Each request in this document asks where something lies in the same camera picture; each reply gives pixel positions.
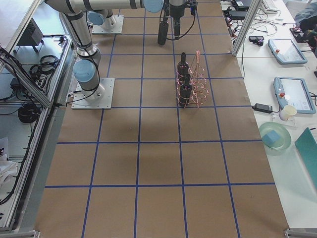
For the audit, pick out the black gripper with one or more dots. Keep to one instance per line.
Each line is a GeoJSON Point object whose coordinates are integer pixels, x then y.
{"type": "Point", "coordinates": [176, 11]}

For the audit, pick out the dark wine bottle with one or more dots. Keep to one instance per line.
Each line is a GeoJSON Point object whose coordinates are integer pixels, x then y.
{"type": "Point", "coordinates": [162, 32]}
{"type": "Point", "coordinates": [185, 91]}

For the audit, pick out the dark wine bottle in basket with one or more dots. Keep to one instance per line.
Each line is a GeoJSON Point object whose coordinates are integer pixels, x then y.
{"type": "Point", "coordinates": [185, 91]}

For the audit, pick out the far blue teach pendant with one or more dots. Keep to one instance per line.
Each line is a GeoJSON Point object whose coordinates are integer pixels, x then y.
{"type": "Point", "coordinates": [286, 51]}

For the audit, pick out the blue teach pendant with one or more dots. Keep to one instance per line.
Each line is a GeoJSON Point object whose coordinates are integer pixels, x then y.
{"type": "Point", "coordinates": [286, 51]}
{"type": "Point", "coordinates": [294, 92]}

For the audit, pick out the black power adapter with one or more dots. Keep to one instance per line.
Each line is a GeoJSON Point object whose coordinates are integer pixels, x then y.
{"type": "Point", "coordinates": [262, 108]}

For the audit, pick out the near blue teach pendant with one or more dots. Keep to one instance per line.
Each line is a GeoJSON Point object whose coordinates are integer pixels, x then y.
{"type": "Point", "coordinates": [294, 92]}

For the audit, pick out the white paper cup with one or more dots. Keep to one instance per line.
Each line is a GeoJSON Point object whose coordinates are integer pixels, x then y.
{"type": "Point", "coordinates": [287, 112]}

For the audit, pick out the blue foam cube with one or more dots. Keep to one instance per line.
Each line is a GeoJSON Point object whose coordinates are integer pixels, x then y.
{"type": "Point", "coordinates": [272, 139]}

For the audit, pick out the green glass bowl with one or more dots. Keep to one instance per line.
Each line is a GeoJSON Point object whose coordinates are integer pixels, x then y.
{"type": "Point", "coordinates": [282, 131]}

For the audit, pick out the teal notebook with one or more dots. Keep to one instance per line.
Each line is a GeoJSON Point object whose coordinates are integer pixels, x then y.
{"type": "Point", "coordinates": [306, 145]}

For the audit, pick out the copper wire wine basket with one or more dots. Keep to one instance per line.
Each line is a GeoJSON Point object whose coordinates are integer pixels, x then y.
{"type": "Point", "coordinates": [199, 91]}

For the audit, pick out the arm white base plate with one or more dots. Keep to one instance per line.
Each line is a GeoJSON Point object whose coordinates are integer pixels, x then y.
{"type": "Point", "coordinates": [101, 98]}
{"type": "Point", "coordinates": [108, 26]}

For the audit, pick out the aluminium frame post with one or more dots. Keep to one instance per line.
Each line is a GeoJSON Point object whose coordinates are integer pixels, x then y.
{"type": "Point", "coordinates": [250, 16]}

